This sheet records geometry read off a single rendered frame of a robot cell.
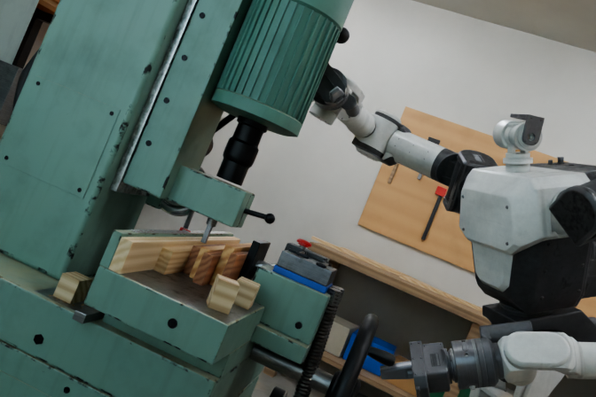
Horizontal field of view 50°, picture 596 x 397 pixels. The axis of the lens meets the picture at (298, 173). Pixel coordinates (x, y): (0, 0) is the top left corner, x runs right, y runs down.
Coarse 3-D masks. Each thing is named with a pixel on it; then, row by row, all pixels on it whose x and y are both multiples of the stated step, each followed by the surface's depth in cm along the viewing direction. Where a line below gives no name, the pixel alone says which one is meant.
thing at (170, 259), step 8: (168, 248) 103; (176, 248) 106; (184, 248) 110; (160, 256) 102; (168, 256) 102; (176, 256) 104; (184, 256) 108; (160, 264) 102; (168, 264) 102; (176, 264) 106; (184, 264) 110; (160, 272) 102; (168, 272) 103; (176, 272) 108
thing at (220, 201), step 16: (176, 176) 117; (192, 176) 117; (208, 176) 116; (176, 192) 117; (192, 192) 116; (208, 192) 116; (224, 192) 115; (240, 192) 115; (192, 208) 116; (208, 208) 116; (224, 208) 115; (240, 208) 115; (208, 224) 118; (240, 224) 119
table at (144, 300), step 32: (96, 288) 91; (128, 288) 90; (160, 288) 92; (192, 288) 101; (128, 320) 89; (160, 320) 89; (192, 320) 88; (224, 320) 89; (256, 320) 106; (192, 352) 87; (224, 352) 91; (288, 352) 106
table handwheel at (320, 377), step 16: (368, 320) 108; (368, 336) 104; (256, 352) 113; (272, 352) 113; (352, 352) 102; (272, 368) 113; (288, 368) 112; (352, 368) 100; (320, 384) 111; (336, 384) 99; (352, 384) 99
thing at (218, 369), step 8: (104, 320) 99; (112, 320) 99; (120, 328) 99; (128, 328) 99; (136, 336) 98; (144, 336) 98; (152, 344) 98; (160, 344) 98; (248, 344) 108; (168, 352) 97; (176, 352) 97; (232, 352) 97; (240, 352) 104; (248, 352) 111; (184, 360) 97; (192, 360) 96; (200, 360) 96; (224, 360) 96; (232, 360) 100; (240, 360) 106; (200, 368) 96; (208, 368) 96; (216, 368) 96; (224, 368) 96; (232, 368) 102; (216, 376) 96
